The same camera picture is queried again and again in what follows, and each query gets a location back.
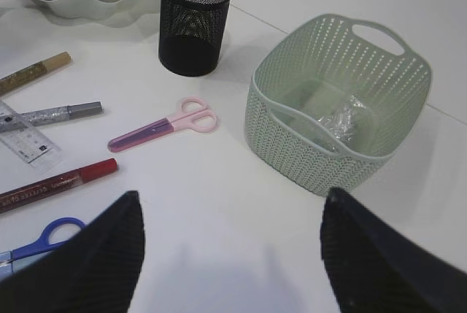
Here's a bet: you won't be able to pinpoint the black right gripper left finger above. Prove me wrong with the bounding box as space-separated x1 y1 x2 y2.
1 190 145 312

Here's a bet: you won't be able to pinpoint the gold marker pen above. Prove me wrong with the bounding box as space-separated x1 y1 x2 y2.
0 52 72 96

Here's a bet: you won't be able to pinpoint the clear plastic ruler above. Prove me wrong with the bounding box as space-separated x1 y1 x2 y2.
1 101 62 172

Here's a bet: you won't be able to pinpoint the green woven plastic basket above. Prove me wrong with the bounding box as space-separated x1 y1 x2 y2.
244 14 432 196

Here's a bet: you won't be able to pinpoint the red marker pen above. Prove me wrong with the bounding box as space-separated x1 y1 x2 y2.
1 158 118 214

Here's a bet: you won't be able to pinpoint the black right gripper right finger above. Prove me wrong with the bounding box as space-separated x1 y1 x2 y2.
320 188 466 312

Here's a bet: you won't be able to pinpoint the silver blue marker pen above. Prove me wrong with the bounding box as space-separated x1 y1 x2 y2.
1 101 104 133

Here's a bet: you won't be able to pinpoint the blue handled scissors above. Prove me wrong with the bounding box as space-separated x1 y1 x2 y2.
1 217 86 280

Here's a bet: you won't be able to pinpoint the clear plastic sheet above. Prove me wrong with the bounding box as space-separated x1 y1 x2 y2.
314 95 368 147

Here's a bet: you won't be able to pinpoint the black mesh pen holder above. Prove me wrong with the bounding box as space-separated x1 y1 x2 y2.
158 0 230 77

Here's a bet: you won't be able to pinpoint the small pink purple scissors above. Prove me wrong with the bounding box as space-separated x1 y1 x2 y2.
107 96 218 152

